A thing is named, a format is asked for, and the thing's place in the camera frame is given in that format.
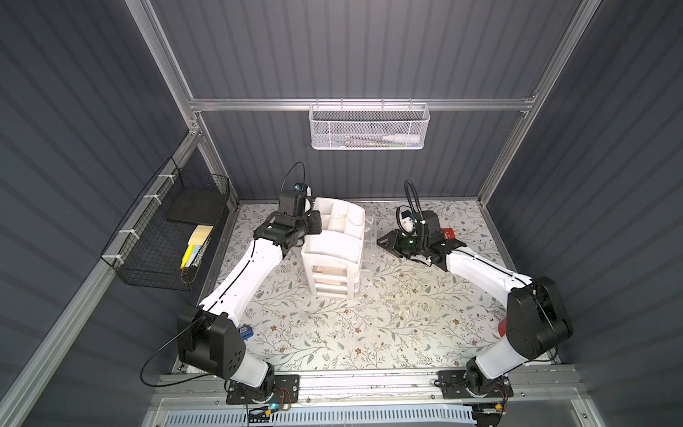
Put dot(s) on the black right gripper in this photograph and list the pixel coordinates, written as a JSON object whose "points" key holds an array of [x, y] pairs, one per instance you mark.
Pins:
{"points": [[400, 243]]}

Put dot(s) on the clear plastic drawer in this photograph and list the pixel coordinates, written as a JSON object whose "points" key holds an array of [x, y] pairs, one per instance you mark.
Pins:
{"points": [[374, 258]]}

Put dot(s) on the white vented strip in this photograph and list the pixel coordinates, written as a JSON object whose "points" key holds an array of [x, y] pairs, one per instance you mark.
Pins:
{"points": [[329, 416]]}

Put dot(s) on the black notebook in basket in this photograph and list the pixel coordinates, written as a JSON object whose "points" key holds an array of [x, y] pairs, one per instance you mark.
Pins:
{"points": [[196, 206]]}

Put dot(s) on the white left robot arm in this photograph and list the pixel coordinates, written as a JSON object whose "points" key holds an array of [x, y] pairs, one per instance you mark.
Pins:
{"points": [[209, 338]]}

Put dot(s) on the white plastic drawer organizer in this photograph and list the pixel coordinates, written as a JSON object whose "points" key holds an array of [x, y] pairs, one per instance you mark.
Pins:
{"points": [[340, 243]]}

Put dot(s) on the blue stapler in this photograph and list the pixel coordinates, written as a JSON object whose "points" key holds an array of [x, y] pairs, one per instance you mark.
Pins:
{"points": [[246, 332]]}

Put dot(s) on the white marker in basket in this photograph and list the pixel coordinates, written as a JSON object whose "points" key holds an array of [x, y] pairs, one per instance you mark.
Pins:
{"points": [[402, 139]]}

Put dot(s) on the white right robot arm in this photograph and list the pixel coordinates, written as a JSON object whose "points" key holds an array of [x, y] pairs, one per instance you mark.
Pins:
{"points": [[536, 317]]}

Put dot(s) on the yellow sticky notes pad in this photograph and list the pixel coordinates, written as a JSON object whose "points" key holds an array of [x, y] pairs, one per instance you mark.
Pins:
{"points": [[200, 234]]}

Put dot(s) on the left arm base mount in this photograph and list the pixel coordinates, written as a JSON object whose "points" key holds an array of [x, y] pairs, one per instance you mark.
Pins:
{"points": [[279, 389]]}

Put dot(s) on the white wire mesh basket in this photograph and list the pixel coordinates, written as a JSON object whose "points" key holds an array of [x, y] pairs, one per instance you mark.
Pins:
{"points": [[360, 126]]}

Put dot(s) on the red postcard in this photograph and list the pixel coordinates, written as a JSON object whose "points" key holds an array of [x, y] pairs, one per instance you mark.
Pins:
{"points": [[449, 234]]}

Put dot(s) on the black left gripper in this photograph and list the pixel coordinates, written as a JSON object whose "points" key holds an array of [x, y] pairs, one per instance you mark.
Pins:
{"points": [[310, 221]]}

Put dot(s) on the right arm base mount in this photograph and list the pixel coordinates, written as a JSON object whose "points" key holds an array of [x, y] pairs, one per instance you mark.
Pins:
{"points": [[464, 383]]}

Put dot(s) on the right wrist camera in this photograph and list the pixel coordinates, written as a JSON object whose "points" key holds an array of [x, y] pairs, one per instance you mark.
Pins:
{"points": [[406, 221]]}

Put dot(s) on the red pencil cup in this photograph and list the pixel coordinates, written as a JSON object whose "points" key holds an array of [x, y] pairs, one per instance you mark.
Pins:
{"points": [[502, 327]]}

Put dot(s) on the black wire wall basket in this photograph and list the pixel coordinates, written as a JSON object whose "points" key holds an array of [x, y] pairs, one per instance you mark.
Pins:
{"points": [[152, 252]]}

